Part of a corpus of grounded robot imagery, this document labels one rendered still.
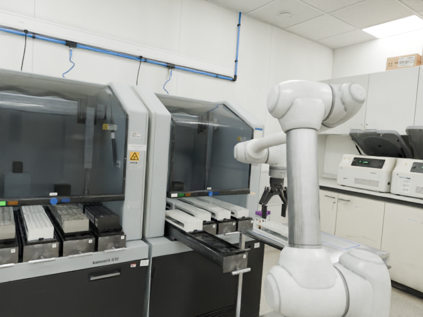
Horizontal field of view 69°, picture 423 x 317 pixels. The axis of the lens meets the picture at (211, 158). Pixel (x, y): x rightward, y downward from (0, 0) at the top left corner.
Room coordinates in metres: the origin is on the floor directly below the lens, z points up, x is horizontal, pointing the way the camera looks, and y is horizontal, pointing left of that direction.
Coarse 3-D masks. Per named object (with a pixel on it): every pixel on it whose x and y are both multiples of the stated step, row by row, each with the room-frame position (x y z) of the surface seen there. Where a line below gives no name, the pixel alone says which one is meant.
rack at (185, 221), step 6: (168, 210) 1.85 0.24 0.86; (174, 210) 1.87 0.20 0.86; (168, 216) 1.85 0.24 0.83; (174, 216) 1.71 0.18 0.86; (180, 216) 1.73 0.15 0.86; (186, 216) 1.73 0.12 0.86; (192, 216) 1.73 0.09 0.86; (174, 222) 1.78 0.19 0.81; (180, 222) 1.79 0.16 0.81; (186, 222) 1.60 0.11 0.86; (192, 222) 1.61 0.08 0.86; (198, 222) 1.63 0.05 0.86; (186, 228) 1.60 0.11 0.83; (192, 228) 1.61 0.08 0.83; (198, 228) 1.63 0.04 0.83
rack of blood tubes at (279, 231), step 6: (258, 222) 1.64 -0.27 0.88; (270, 222) 1.66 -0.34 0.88; (264, 228) 1.66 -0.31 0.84; (270, 228) 1.56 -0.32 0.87; (276, 228) 1.53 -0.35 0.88; (282, 228) 1.54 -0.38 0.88; (270, 234) 1.56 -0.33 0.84; (276, 234) 1.62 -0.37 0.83; (282, 234) 1.48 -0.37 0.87; (276, 240) 1.51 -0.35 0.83; (282, 240) 1.48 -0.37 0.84
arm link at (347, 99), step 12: (336, 84) 1.07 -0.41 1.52; (348, 84) 1.03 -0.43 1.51; (336, 96) 1.03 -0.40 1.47; (348, 96) 1.01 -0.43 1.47; (360, 96) 1.01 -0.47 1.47; (336, 108) 1.03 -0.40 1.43; (348, 108) 1.03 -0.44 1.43; (360, 108) 1.04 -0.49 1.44; (324, 120) 1.07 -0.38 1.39; (336, 120) 1.08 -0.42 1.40
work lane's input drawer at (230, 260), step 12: (168, 228) 1.73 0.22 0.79; (180, 228) 1.65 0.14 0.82; (180, 240) 1.61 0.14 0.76; (192, 240) 1.51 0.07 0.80; (204, 240) 1.51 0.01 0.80; (216, 240) 1.53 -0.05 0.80; (204, 252) 1.42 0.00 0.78; (216, 252) 1.35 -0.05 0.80; (228, 252) 1.33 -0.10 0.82; (240, 252) 1.36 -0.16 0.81; (228, 264) 1.31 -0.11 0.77; (240, 264) 1.35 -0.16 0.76
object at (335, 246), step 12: (252, 228) 1.73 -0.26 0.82; (240, 240) 1.69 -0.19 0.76; (264, 240) 1.54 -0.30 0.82; (324, 240) 1.59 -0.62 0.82; (336, 240) 1.61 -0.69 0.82; (348, 240) 1.62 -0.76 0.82; (336, 252) 1.42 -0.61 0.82; (372, 252) 1.45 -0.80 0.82; (384, 252) 1.46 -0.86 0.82; (240, 276) 1.69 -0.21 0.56; (240, 288) 1.69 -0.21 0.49; (276, 312) 1.84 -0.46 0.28
